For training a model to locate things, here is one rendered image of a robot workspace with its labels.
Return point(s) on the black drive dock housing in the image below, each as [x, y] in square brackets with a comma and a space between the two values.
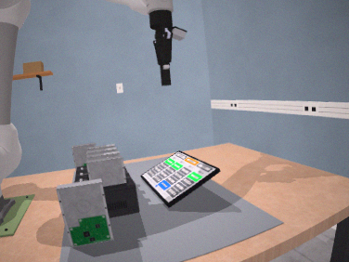
[121, 199]

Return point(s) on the grey flat mat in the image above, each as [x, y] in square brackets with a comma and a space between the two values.
[208, 219]

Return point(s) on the black-framed status screen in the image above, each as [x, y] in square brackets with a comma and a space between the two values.
[177, 176]

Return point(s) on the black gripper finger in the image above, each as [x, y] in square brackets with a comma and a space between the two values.
[158, 50]
[166, 50]

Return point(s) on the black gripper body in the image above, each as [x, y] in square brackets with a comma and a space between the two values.
[159, 20]

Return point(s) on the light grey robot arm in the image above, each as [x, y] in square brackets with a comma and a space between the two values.
[12, 17]

